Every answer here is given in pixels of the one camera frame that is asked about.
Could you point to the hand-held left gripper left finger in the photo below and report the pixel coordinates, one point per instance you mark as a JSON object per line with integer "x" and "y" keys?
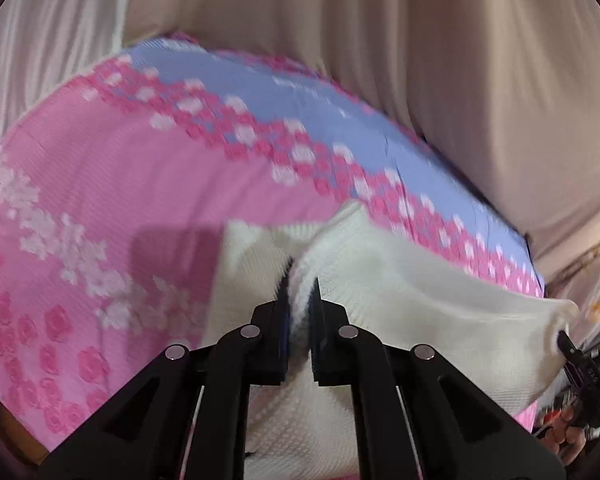
{"x": 283, "y": 330}

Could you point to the person's right hand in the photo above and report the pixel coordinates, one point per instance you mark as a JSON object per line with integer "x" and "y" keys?
{"x": 567, "y": 432}

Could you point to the pink and blue floral blanket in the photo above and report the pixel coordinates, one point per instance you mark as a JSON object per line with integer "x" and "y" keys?
{"x": 145, "y": 170}

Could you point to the beige curtain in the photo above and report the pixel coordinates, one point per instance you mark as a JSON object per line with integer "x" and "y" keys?
{"x": 380, "y": 35}

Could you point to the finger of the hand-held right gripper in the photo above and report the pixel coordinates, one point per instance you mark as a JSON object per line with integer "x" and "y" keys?
{"x": 570, "y": 347}

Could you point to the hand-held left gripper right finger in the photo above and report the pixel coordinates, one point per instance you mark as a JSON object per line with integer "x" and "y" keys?
{"x": 317, "y": 340}

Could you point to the white curtain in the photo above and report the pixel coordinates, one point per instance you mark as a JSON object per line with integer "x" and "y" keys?
{"x": 45, "y": 40}

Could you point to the white knit small garment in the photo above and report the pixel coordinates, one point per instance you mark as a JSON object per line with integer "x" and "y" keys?
{"x": 410, "y": 300}

